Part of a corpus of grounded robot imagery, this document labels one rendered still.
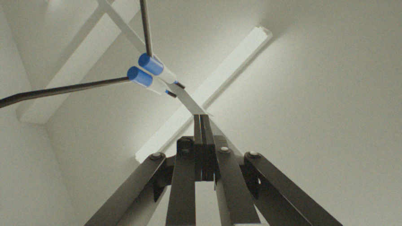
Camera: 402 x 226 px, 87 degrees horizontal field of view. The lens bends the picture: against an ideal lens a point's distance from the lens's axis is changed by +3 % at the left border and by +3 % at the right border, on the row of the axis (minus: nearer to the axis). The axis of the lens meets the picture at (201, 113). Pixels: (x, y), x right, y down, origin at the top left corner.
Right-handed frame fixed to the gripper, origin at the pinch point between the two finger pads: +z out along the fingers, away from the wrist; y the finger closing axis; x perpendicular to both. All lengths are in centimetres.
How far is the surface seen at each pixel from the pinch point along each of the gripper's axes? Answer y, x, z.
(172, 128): -14, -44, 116
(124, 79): -28, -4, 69
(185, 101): -5, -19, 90
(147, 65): -19, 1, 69
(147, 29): -17, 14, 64
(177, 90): -9, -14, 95
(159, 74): -15, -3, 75
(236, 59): 27, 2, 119
